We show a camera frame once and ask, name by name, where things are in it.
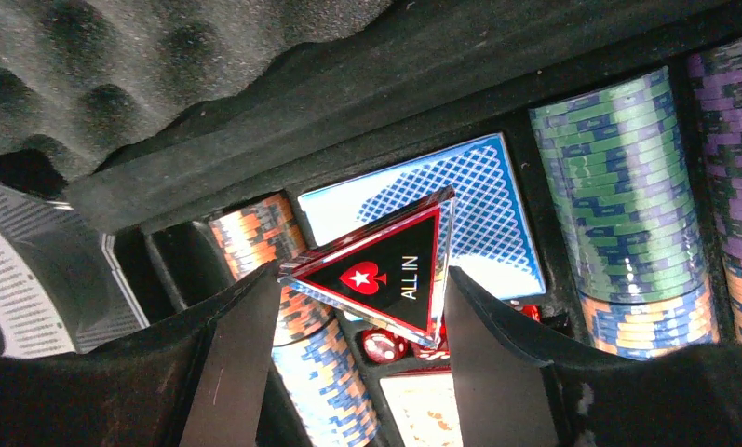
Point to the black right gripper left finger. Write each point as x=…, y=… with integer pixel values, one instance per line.
x=194, y=379

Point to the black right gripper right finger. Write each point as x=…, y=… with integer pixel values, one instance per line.
x=519, y=383

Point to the orange poker chip stack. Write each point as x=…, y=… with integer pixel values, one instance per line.
x=262, y=232

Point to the red triangle token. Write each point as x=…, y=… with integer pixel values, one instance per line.
x=390, y=272

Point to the black poker set case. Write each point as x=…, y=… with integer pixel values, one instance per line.
x=145, y=113

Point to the grey poker chip stack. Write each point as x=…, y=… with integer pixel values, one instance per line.
x=322, y=379

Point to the red die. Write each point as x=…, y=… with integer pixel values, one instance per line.
x=442, y=351
x=382, y=346
x=531, y=311

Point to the red playing card deck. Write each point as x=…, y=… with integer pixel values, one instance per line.
x=424, y=408

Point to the blue playing card deck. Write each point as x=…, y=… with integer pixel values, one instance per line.
x=491, y=242

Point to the black filament spool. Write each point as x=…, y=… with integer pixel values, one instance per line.
x=62, y=288

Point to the green orange chip stack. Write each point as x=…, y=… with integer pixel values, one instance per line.
x=621, y=187

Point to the purple orange chip stack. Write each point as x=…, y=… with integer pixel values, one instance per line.
x=716, y=80

